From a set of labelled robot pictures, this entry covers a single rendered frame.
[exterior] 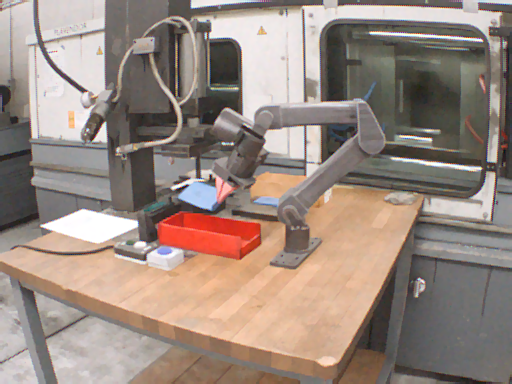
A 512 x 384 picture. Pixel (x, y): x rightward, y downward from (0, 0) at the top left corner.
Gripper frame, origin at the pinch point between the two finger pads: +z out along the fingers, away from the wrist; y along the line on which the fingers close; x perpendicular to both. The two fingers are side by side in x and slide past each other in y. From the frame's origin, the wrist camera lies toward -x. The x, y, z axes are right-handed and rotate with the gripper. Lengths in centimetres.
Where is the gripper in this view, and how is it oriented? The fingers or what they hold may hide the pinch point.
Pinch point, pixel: (219, 199)
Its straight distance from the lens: 126.6
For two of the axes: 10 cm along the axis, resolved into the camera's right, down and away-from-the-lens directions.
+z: -4.7, 7.7, 4.3
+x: -4.3, 2.3, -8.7
